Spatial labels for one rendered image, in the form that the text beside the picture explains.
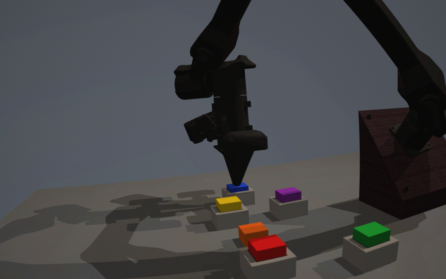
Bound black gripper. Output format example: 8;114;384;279
207;95;268;186

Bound green button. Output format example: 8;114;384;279
342;222;399;273

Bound blue button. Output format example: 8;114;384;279
221;183;255;206

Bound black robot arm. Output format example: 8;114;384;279
174;0;446;157

